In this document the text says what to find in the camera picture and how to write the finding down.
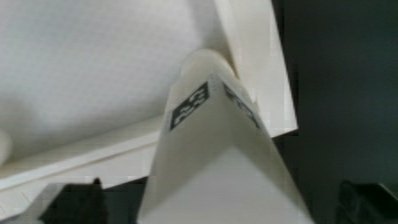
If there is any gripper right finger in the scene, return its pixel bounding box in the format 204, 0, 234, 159
334, 180, 398, 224

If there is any white desk top tray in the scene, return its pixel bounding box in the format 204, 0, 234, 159
0, 0, 296, 223

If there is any white leg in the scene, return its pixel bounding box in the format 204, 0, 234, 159
136, 49, 314, 224

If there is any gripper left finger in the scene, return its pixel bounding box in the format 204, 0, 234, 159
10, 182, 78, 224

